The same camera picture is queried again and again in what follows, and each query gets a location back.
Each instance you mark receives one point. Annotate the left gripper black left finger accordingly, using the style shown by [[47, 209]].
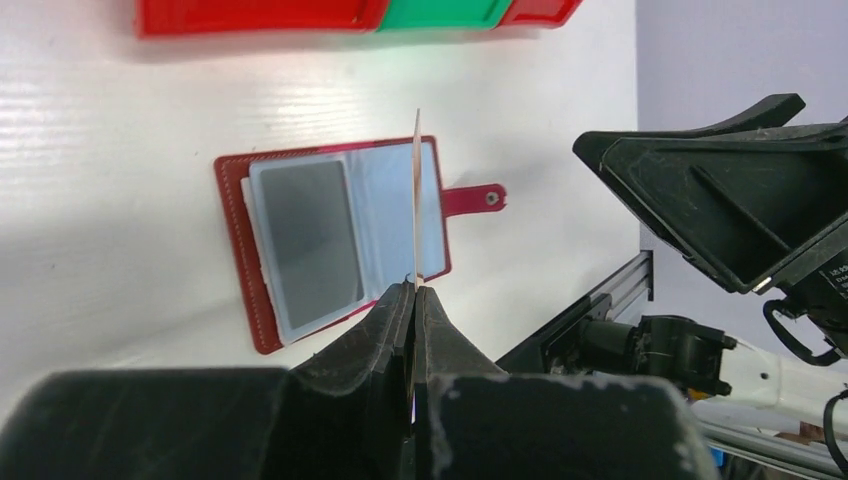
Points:
[[342, 414]]

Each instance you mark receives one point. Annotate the red leather card holder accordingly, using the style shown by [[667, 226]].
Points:
[[379, 179]]

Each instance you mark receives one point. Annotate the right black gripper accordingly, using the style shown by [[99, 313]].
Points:
[[754, 202]]

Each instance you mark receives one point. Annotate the right red plastic bin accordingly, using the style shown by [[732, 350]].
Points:
[[549, 14]]

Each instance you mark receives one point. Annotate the green plastic bin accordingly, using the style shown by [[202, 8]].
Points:
[[443, 14]]

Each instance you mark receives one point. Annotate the grey credit card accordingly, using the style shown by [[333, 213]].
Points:
[[308, 234]]

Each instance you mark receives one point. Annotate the left red plastic bin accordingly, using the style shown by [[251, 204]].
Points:
[[189, 17]]

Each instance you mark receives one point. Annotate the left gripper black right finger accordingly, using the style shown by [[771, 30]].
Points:
[[475, 421]]

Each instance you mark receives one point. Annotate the red plastic bin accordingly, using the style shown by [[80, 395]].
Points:
[[549, 14], [189, 17]]

